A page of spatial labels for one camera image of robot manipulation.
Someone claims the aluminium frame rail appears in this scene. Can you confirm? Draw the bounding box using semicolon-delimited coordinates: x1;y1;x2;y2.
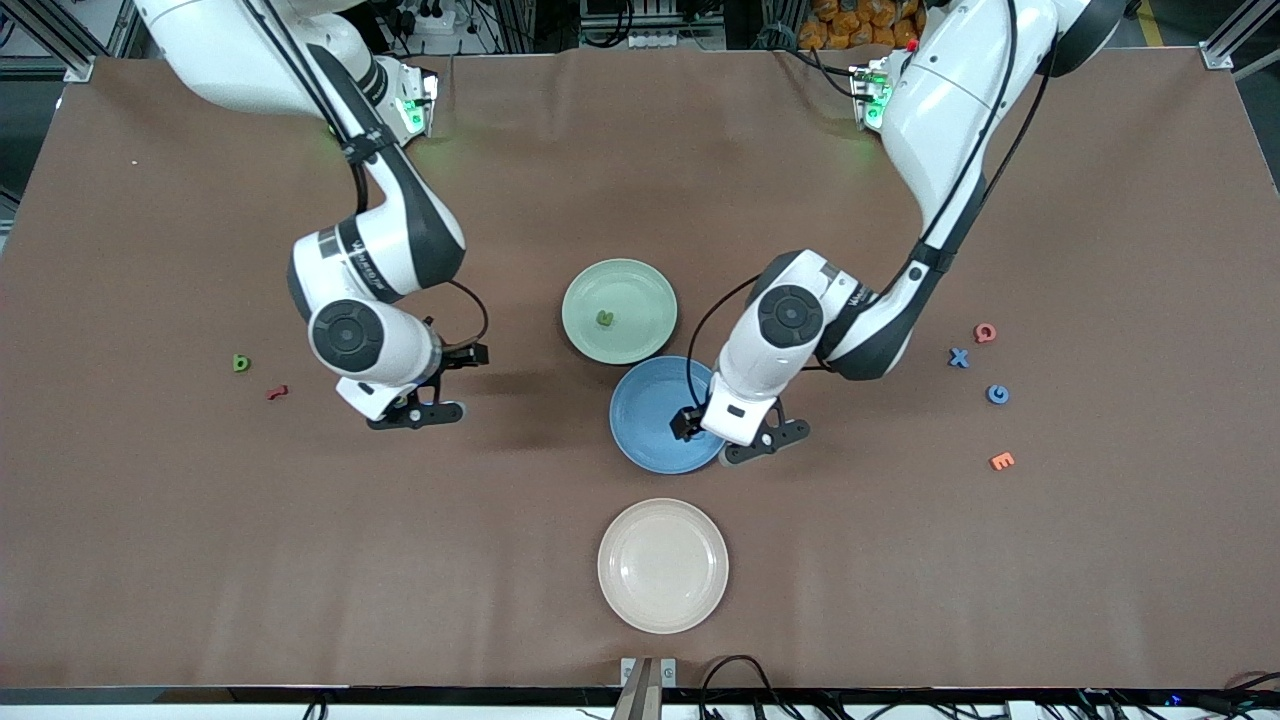
0;0;96;83
1200;0;1280;71

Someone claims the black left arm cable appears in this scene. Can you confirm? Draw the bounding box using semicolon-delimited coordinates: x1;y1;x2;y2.
686;0;1061;411

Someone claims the black cable loop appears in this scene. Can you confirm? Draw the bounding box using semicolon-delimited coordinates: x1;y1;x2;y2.
698;655;801;720

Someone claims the aluminium camera mount post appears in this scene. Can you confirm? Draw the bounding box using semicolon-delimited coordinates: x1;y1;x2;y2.
612;657;678;720

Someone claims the brown table cover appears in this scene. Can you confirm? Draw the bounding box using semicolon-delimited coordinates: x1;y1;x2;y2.
0;45;1280;691

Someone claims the green plate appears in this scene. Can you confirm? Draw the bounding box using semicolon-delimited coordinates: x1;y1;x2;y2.
562;258;679;366

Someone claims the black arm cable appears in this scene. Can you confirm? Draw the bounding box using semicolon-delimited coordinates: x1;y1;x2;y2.
686;0;1061;411
255;0;491;349

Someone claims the beige plate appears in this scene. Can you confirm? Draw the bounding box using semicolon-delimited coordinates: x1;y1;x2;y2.
597;498;730;635

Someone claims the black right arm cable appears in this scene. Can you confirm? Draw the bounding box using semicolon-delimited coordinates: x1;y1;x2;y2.
255;0;491;349

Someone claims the blue plate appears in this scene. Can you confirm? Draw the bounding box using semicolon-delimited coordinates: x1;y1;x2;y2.
609;355;733;475

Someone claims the metal equipment rack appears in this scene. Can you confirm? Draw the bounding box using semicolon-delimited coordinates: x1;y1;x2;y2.
578;0;729;51

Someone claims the bag of orange items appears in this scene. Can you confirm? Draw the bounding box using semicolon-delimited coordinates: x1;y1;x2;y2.
798;0;923;51

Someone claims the black base cable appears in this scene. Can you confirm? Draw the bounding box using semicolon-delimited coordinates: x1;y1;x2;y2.
775;40;861;101

